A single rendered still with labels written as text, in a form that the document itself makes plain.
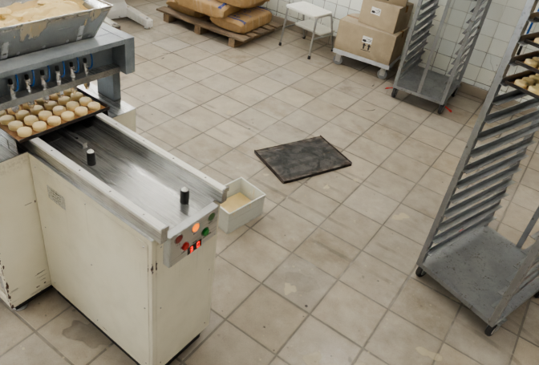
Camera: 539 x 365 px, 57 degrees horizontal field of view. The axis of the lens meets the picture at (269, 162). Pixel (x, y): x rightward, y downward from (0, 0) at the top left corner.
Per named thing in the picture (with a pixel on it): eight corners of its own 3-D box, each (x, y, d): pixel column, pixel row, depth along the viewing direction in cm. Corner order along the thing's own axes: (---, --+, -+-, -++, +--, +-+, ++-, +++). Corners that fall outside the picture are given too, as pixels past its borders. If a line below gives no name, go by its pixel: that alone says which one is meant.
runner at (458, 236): (430, 256, 260) (431, 252, 258) (426, 253, 261) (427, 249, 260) (496, 218, 295) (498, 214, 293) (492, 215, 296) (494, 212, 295)
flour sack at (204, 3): (170, 4, 534) (170, -13, 524) (194, -3, 565) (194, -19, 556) (224, 22, 508) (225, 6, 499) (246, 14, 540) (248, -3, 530)
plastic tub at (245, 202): (239, 196, 316) (241, 176, 307) (263, 214, 305) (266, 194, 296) (202, 215, 297) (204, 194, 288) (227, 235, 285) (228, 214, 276)
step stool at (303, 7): (334, 51, 546) (342, 10, 520) (309, 59, 517) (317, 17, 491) (303, 38, 569) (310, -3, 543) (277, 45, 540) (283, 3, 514)
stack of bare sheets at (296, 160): (319, 138, 389) (320, 135, 387) (351, 165, 362) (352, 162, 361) (253, 152, 360) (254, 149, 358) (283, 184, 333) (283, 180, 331)
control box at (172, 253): (162, 263, 169) (162, 233, 162) (209, 229, 186) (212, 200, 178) (169, 269, 168) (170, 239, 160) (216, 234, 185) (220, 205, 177)
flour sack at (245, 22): (240, 37, 514) (241, 22, 506) (208, 26, 529) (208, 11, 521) (274, 22, 567) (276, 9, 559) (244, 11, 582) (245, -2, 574)
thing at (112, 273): (51, 296, 236) (22, 138, 185) (111, 258, 260) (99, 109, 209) (152, 388, 205) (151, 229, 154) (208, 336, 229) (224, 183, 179)
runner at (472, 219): (435, 244, 255) (437, 240, 253) (431, 241, 256) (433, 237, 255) (502, 206, 290) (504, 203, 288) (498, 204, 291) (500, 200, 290)
